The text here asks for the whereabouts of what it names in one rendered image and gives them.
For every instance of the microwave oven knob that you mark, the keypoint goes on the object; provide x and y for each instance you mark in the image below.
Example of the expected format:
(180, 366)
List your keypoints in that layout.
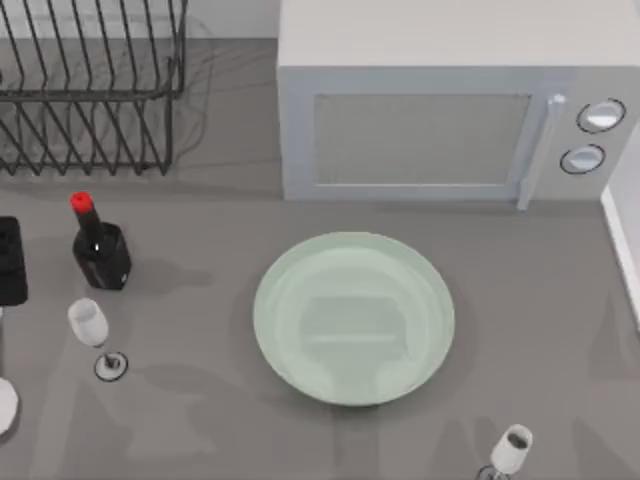
(582, 159)
(600, 116)

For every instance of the pale green plate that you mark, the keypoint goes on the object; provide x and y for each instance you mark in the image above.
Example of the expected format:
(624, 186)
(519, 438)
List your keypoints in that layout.
(352, 320)

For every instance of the microwave oven door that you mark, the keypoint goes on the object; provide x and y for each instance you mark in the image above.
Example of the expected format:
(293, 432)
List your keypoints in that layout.
(300, 130)

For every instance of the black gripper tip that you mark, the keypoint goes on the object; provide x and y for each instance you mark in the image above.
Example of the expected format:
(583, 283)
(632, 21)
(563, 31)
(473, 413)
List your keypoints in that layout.
(11, 270)

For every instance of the black bottle with red cap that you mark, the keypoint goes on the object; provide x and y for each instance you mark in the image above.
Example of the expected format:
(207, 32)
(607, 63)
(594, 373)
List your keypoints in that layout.
(102, 260)

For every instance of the pale microwave oven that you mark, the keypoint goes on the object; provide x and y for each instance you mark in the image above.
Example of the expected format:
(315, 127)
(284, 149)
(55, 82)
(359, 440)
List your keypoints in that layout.
(400, 35)

